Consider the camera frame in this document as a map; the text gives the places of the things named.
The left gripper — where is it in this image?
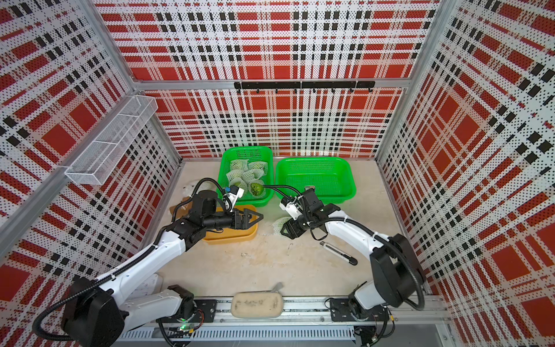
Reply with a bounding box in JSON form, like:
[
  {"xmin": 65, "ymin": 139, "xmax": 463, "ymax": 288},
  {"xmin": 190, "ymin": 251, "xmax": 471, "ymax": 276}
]
[{"xmin": 204, "ymin": 208, "xmax": 263, "ymax": 231}]

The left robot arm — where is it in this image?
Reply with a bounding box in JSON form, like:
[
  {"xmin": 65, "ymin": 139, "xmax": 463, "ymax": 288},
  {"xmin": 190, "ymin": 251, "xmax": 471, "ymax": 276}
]
[{"xmin": 32, "ymin": 179, "xmax": 264, "ymax": 346}]

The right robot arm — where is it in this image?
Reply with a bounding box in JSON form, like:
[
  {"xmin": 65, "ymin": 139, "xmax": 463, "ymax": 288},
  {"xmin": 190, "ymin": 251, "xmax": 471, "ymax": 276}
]
[{"xmin": 264, "ymin": 185, "xmax": 426, "ymax": 320}]

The yellow plastic bowl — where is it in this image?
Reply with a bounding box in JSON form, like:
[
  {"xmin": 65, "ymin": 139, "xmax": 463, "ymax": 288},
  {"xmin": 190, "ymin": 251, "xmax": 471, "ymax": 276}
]
[{"xmin": 204, "ymin": 224, "xmax": 258, "ymax": 244}]

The green basket with fruit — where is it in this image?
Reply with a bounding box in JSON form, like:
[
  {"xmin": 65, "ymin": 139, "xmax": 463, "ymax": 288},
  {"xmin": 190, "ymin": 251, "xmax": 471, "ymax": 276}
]
[{"xmin": 275, "ymin": 157, "xmax": 357, "ymax": 205}]

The empty green plastic basket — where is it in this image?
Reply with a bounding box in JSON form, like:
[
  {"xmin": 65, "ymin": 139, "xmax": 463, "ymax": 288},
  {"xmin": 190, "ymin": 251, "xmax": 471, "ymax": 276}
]
[{"xmin": 218, "ymin": 146, "xmax": 275, "ymax": 207}]

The white teddy bear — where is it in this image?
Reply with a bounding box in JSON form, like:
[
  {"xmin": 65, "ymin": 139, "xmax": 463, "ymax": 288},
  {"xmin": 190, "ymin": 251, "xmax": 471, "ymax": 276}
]
[{"xmin": 169, "ymin": 197, "xmax": 192, "ymax": 222}]

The black pen tool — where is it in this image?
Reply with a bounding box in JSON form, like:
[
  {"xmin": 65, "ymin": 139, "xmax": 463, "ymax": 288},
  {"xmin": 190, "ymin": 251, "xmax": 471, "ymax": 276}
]
[{"xmin": 319, "ymin": 241, "xmax": 358, "ymax": 266}]

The beige sponge block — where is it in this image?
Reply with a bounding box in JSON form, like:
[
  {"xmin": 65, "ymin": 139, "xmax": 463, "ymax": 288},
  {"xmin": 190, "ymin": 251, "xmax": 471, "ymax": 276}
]
[{"xmin": 231, "ymin": 291, "xmax": 284, "ymax": 319}]

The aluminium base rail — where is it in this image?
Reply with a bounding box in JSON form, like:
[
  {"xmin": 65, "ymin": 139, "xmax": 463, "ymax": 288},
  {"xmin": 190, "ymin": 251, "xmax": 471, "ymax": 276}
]
[{"xmin": 117, "ymin": 292, "xmax": 456, "ymax": 346}]

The black hook rail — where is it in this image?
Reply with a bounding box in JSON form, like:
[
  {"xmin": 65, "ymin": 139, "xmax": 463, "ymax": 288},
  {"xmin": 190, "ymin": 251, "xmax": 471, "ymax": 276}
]
[{"xmin": 234, "ymin": 80, "xmax": 376, "ymax": 93}]

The clear wall shelf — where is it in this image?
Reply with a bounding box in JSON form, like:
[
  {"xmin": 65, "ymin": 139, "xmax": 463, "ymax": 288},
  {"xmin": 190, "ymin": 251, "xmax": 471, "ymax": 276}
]
[{"xmin": 65, "ymin": 95, "xmax": 158, "ymax": 186}]

